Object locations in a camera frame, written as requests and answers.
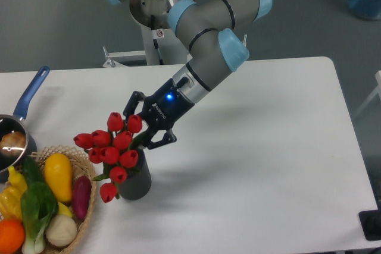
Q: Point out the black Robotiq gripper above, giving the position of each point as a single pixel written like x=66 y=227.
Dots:
x=160 y=111

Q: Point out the red tulip bouquet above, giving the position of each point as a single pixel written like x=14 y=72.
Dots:
x=116 y=149

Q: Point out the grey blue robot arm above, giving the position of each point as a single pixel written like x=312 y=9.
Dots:
x=195 y=85

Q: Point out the dark grey ribbed vase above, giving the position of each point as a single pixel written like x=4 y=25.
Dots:
x=138 y=183

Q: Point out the woven wicker basket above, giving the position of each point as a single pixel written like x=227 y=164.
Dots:
x=80 y=166

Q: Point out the purple eggplant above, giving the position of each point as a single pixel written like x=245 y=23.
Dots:
x=81 y=196

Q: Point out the yellow squash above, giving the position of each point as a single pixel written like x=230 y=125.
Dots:
x=58 y=175

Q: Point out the brown bun in pan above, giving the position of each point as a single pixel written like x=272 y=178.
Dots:
x=13 y=144

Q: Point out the green bok choy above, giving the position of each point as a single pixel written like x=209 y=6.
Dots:
x=38 y=206

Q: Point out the white garlic bulb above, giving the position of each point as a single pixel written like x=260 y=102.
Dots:
x=61 y=231

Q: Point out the small yellow pepper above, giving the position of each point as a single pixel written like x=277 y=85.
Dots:
x=17 y=180

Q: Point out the yellow bell pepper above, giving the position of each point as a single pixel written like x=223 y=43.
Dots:
x=10 y=203

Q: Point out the orange fruit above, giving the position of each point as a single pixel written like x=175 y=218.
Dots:
x=12 y=235

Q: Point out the black device at edge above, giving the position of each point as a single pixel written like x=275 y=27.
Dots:
x=370 y=223

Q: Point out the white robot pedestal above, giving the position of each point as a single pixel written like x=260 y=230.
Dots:
x=154 y=43

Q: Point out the blue handled saucepan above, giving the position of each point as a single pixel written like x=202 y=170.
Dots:
x=15 y=122

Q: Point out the white frame at right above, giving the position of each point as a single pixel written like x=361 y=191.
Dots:
x=372 y=98

